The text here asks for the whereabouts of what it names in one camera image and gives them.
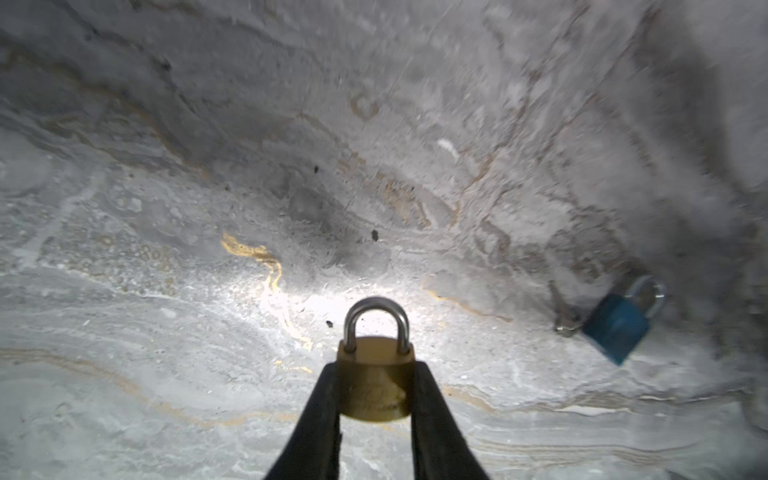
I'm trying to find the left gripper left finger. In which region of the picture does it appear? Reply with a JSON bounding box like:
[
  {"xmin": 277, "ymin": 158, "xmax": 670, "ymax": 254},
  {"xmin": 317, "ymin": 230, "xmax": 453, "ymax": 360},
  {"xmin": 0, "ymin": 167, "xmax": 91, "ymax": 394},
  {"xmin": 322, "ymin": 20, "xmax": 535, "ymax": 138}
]
[{"xmin": 265, "ymin": 362, "xmax": 342, "ymax": 480}]

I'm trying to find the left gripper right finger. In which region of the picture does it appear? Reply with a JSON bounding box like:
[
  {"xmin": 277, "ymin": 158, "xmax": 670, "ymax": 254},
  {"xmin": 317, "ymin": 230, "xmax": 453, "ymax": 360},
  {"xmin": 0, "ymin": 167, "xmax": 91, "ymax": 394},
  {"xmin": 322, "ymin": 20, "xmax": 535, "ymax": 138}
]
[{"xmin": 411, "ymin": 361, "xmax": 489, "ymax": 480}]

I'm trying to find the brass padlock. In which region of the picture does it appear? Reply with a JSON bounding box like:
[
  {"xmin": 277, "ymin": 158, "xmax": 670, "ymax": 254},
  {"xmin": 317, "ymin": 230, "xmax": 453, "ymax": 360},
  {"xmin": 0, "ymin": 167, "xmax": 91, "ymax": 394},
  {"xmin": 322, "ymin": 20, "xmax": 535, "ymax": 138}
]
[{"xmin": 336, "ymin": 297, "xmax": 415, "ymax": 423}]

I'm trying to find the blue padlock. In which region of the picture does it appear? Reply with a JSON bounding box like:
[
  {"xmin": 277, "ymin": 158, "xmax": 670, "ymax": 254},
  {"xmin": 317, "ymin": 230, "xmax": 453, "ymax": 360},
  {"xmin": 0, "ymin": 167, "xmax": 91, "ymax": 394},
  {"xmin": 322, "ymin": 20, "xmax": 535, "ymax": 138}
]
[{"xmin": 581, "ymin": 274, "xmax": 667, "ymax": 366}]

